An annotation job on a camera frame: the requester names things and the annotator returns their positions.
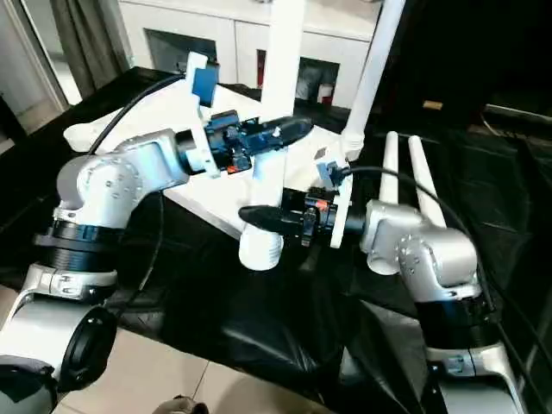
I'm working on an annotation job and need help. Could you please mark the white plastic table top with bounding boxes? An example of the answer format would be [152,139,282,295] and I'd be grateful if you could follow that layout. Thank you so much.
[63,79,367,242]

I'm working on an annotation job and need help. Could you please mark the white plastic table leg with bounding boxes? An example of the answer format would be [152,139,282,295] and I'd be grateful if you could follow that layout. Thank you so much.
[366,130,400,277]
[406,134,449,230]
[238,0,310,273]
[342,0,407,161]

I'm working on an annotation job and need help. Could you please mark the black plastic sheet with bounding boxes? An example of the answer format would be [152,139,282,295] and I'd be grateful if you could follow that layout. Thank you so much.
[0,66,552,414]

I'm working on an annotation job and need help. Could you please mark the white glass-door cabinet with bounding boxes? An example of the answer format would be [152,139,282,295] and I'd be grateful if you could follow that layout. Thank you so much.
[116,0,385,107]

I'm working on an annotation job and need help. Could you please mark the grey curtain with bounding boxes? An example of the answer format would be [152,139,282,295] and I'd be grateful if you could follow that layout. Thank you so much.
[49,0,131,99]

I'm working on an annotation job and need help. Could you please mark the black backdrop cloth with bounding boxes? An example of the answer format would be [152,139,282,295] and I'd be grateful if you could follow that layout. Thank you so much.
[370,0,552,130]

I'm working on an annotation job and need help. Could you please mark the metal rod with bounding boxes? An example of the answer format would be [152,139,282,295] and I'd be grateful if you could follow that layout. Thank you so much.
[485,103,552,124]

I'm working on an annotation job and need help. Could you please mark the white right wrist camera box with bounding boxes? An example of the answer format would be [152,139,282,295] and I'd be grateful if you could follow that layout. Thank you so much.
[317,158,356,250]

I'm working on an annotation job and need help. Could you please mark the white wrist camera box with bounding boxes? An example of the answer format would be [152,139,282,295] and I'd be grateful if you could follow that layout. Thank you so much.
[184,51,222,179]
[317,158,356,250]

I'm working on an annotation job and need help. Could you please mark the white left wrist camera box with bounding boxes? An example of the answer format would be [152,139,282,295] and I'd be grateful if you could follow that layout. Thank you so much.
[184,51,222,179]

